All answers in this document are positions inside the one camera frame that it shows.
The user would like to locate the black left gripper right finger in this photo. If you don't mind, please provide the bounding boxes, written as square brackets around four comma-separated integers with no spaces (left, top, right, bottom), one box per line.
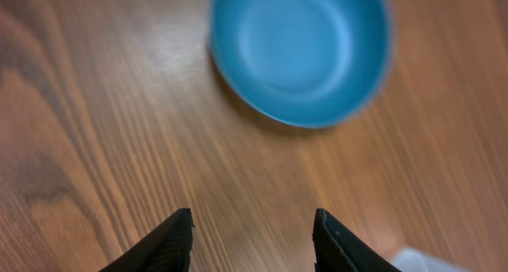
[312,209,400,272]

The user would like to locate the dark blue bowl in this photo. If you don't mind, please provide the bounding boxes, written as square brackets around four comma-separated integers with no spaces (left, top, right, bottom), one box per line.
[209,0,394,128]

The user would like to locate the clear plastic storage bin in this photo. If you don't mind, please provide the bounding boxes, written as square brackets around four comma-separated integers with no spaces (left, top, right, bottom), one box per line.
[390,247,468,272]

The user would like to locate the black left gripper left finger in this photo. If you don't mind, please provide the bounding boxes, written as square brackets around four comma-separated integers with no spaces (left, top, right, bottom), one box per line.
[100,208,194,272]

